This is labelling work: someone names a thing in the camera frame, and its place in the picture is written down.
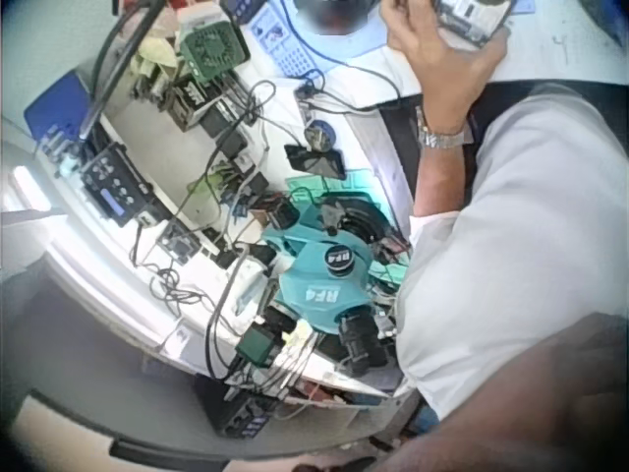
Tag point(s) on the person's left hand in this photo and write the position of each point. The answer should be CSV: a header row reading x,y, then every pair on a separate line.
x,y
442,69

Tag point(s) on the phone with circuit board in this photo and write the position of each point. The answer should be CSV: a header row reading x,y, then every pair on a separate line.
x,y
474,19

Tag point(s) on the silver wrist watch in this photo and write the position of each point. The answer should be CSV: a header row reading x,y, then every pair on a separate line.
x,y
440,139

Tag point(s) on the black desk mat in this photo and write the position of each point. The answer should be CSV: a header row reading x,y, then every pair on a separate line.
x,y
400,147

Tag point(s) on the blue printed sheet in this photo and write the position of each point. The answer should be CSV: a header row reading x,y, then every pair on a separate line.
x,y
285,46

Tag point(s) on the row of black power adapters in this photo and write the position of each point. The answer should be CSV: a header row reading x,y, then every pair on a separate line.
x,y
238,152

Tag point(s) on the green square fan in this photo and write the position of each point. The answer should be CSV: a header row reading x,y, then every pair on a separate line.
x,y
213,49

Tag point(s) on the teal stereo microscope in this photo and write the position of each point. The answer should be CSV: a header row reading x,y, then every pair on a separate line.
x,y
324,285

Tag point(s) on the black box with white print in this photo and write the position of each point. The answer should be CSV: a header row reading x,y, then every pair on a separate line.
x,y
191,103

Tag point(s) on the yellow cloth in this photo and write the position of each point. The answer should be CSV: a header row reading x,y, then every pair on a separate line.
x,y
154,56

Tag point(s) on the black power supply unit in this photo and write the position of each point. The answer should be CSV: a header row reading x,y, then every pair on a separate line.
x,y
113,184

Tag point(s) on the blue box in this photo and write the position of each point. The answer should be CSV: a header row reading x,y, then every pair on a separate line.
x,y
54,110

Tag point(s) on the black device with blue buttons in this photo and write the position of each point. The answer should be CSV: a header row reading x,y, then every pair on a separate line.
x,y
241,413

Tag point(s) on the green camera box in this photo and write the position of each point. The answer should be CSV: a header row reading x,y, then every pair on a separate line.
x,y
255,344

